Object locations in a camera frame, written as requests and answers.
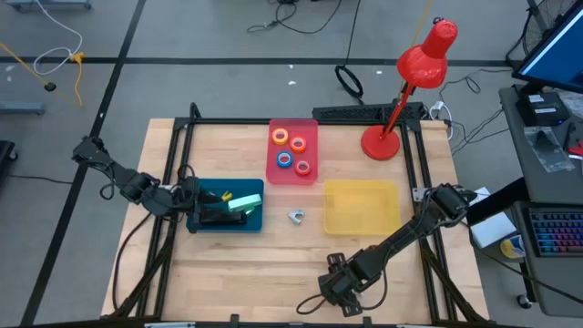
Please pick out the yellow mini stapler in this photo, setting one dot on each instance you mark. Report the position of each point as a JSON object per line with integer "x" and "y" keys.
{"x": 226, "y": 197}

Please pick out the black floor fan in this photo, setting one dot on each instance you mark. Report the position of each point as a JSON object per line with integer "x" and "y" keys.
{"x": 546, "y": 18}

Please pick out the small metal clip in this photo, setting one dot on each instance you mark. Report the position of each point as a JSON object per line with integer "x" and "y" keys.
{"x": 295, "y": 218}

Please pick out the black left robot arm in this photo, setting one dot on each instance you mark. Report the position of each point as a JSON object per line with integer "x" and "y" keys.
{"x": 136, "y": 187}

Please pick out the green mini stapler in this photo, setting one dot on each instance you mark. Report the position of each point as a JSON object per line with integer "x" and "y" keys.
{"x": 249, "y": 211}

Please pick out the white rectangular box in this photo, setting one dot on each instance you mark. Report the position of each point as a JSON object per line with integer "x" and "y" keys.
{"x": 246, "y": 202}

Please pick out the grey cart base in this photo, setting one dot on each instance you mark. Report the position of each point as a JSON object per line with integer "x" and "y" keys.
{"x": 20, "y": 108}
{"x": 50, "y": 4}

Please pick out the black computer monitor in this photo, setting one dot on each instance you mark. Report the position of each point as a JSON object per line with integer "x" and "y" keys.
{"x": 560, "y": 59}

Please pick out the orange-red tape roll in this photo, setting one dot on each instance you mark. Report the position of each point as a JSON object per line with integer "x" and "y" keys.
{"x": 298, "y": 138}

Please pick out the red desk lamp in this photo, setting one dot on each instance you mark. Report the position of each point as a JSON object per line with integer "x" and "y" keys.
{"x": 380, "y": 143}

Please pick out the yellow blue round pack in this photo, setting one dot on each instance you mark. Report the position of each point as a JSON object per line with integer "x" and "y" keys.
{"x": 512, "y": 247}

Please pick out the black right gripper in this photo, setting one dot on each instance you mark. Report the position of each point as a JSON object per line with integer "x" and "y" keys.
{"x": 348, "y": 291}

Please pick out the red tape roll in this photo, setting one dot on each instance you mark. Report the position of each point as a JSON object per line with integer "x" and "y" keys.
{"x": 303, "y": 162}

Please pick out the white cardboard box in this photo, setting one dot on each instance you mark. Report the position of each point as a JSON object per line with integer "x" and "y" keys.
{"x": 492, "y": 230}

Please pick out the blue tape roll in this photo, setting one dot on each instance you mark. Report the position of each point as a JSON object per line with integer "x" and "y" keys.
{"x": 284, "y": 153}

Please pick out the teal plastic bin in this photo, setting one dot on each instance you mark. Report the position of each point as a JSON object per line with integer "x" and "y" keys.
{"x": 237, "y": 184}

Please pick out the clear plastic bag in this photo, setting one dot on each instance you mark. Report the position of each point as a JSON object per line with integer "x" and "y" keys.
{"x": 546, "y": 150}

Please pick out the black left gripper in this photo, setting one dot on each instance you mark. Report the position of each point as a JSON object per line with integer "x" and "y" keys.
{"x": 192, "y": 205}

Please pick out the black stapler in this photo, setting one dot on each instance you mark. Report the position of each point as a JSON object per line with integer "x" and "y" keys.
{"x": 232, "y": 219}

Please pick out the small black computer box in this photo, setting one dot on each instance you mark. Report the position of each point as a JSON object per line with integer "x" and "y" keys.
{"x": 542, "y": 109}

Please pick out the backlit computer keyboard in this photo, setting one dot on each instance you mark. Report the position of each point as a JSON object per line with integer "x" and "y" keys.
{"x": 560, "y": 232}

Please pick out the yellow-orange tape roll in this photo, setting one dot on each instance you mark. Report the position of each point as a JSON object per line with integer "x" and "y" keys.
{"x": 279, "y": 130}

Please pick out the grey computer desk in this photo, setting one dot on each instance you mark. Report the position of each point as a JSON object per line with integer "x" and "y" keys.
{"x": 514, "y": 150}

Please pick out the black perforated power strip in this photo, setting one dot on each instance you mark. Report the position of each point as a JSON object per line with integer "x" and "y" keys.
{"x": 355, "y": 112}

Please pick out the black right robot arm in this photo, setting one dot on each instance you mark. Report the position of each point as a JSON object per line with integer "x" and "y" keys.
{"x": 410, "y": 228}

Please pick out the black caster base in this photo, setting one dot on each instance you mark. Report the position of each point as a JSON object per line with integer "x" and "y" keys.
{"x": 5, "y": 157}

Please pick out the pink plastic bin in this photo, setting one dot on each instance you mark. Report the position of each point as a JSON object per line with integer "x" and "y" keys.
{"x": 282, "y": 175}

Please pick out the yellow plastic bin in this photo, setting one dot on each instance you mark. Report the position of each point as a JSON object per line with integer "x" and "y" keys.
{"x": 362, "y": 207}

